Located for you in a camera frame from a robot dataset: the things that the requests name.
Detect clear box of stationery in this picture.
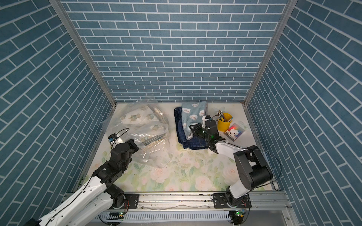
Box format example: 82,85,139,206
224,123,245,141

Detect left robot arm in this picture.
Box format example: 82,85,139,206
25,139,139,226

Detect yellow metal pen bucket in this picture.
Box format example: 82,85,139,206
217,113,233,132

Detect pens in bucket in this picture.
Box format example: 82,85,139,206
217,109,226,122

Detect clear plastic vacuum bag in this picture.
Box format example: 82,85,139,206
106,98,171,168

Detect navy blue star blanket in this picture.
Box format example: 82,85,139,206
173,106,210,150

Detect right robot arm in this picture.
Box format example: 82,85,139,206
189,116,273,209

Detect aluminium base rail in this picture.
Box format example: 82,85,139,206
60,191,292,212

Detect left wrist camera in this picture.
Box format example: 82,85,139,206
107,133,123,145

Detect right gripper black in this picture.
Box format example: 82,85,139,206
189,124,211,143

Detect light blue bear blanket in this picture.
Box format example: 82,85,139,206
182,101,207,140

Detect cream bear print blanket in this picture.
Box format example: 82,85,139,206
120,105,162,126

